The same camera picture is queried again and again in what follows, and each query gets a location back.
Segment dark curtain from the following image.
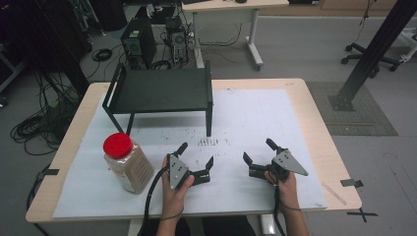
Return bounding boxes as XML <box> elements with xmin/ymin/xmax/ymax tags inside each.
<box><xmin>0</xmin><ymin>0</ymin><xmax>93</xmax><ymax>99</ymax></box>

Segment white-legged wooden desk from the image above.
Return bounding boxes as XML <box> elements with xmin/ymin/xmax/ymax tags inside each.
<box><xmin>181</xmin><ymin>0</ymin><xmax>290</xmax><ymax>72</ymax></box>

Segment bundle of black floor cables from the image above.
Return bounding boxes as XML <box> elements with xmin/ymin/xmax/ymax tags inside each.
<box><xmin>9</xmin><ymin>70</ymin><xmax>82</xmax><ymax>156</ymax></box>

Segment white table leg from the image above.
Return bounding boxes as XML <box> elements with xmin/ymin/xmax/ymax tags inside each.
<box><xmin>260</xmin><ymin>213</ymin><xmax>277</xmax><ymax>236</ymax></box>

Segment black office chair base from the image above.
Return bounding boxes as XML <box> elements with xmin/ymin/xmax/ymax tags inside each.
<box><xmin>340</xmin><ymin>41</ymin><xmax>403</xmax><ymax>79</ymax></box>

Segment coiled black cable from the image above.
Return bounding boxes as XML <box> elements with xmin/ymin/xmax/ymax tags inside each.
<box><xmin>90</xmin><ymin>47</ymin><xmax>114</xmax><ymax>63</ymax></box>

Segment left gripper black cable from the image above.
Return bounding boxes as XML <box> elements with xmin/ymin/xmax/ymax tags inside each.
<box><xmin>137</xmin><ymin>165</ymin><xmax>170</xmax><ymax>236</ymax></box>

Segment white foam mat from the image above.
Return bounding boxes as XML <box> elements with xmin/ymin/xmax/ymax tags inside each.
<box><xmin>52</xmin><ymin>88</ymin><xmax>328</xmax><ymax>219</ymax></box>

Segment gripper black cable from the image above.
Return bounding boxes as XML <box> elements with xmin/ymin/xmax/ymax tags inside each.
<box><xmin>272</xmin><ymin>183</ymin><xmax>302</xmax><ymax>236</ymax></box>
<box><xmin>137</xmin><ymin>165</ymin><xmax>170</xmax><ymax>236</ymax></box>

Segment open computer case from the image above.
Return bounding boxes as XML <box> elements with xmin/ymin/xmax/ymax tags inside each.
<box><xmin>164</xmin><ymin>15</ymin><xmax>190</xmax><ymax>65</ymax></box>

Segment clear jar with red lid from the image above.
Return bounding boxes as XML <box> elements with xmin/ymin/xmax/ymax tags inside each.
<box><xmin>102</xmin><ymin>132</ymin><xmax>155</xmax><ymax>196</ymax></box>

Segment grey floor mat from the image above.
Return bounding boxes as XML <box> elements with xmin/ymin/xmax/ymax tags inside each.
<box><xmin>306</xmin><ymin>81</ymin><xmax>399</xmax><ymax>137</ymax></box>

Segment person's dark trousers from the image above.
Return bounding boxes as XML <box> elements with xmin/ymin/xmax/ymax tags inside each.
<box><xmin>139</xmin><ymin>215</ymin><xmax>258</xmax><ymax>236</ymax></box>

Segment person's right hand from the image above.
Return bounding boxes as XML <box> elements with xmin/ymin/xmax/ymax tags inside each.
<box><xmin>264</xmin><ymin>169</ymin><xmax>301</xmax><ymax>211</ymax></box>

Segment black metal post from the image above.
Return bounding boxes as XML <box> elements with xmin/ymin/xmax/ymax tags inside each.
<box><xmin>328</xmin><ymin>0</ymin><xmax>417</xmax><ymax>112</ymax></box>

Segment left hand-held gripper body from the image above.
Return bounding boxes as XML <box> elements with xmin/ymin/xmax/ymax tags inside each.
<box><xmin>166</xmin><ymin>152</ymin><xmax>211</xmax><ymax>191</ymax></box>

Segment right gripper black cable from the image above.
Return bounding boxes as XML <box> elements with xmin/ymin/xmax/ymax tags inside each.
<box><xmin>272</xmin><ymin>183</ymin><xmax>302</xmax><ymax>236</ymax></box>

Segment black metal shelf rack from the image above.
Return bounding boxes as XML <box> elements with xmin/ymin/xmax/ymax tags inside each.
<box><xmin>101</xmin><ymin>59</ymin><xmax>214</xmax><ymax>138</ymax></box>

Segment person's left hand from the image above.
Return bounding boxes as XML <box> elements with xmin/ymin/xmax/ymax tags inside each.
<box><xmin>160</xmin><ymin>156</ymin><xmax>197</xmax><ymax>220</ymax></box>

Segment black tape cross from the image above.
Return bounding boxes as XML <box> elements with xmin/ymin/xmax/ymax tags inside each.
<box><xmin>346</xmin><ymin>207</ymin><xmax>379</xmax><ymax>223</ymax></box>

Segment black computer tower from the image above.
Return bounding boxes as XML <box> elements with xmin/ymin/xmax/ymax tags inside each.
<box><xmin>120</xmin><ymin>16</ymin><xmax>157</xmax><ymax>71</ymax></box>

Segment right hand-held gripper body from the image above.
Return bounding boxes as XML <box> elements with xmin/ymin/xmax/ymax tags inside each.
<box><xmin>248</xmin><ymin>147</ymin><xmax>310</xmax><ymax>183</ymax></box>

